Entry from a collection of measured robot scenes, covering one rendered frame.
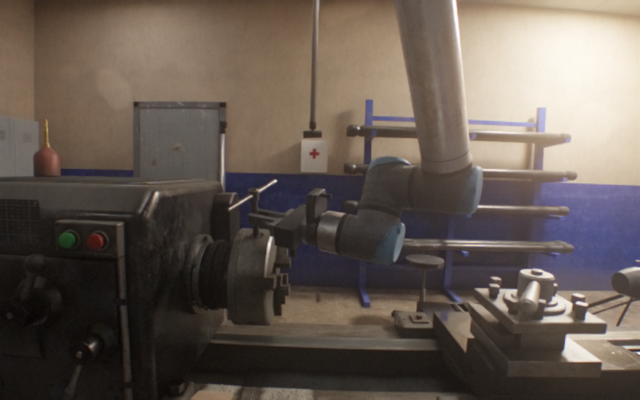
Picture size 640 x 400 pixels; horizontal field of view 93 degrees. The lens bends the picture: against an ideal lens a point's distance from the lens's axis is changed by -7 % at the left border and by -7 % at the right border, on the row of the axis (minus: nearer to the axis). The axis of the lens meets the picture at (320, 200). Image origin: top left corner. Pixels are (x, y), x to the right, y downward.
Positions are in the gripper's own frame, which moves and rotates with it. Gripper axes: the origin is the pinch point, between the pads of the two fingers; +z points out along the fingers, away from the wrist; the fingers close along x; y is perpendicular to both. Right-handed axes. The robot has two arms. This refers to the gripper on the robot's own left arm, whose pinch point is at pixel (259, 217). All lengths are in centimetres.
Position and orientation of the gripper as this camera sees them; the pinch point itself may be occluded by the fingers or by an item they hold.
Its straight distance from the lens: 80.7
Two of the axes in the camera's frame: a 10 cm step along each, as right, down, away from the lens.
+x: 4.3, -3.6, 8.3
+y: 0.2, 9.2, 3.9
